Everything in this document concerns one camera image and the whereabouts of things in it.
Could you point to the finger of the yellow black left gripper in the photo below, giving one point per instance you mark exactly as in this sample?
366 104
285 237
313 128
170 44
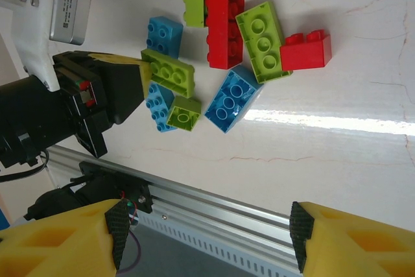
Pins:
124 89

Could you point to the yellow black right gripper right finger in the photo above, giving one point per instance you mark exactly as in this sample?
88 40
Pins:
356 248

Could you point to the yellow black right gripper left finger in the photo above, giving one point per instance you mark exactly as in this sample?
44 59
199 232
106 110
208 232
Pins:
58 248

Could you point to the blue lego brick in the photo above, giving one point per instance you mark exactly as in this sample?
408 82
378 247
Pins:
157 105
163 35
231 98

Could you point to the red lego brick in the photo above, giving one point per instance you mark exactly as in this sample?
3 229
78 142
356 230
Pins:
220 30
306 54

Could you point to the small green lego brick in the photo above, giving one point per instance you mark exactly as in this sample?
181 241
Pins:
184 115

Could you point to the grey left wrist camera with mount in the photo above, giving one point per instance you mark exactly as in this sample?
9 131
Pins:
66 11

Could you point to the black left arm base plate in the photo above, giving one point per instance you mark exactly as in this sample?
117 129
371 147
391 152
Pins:
136 189

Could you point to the aluminium front rail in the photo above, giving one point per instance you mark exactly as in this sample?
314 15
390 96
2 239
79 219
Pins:
210 202

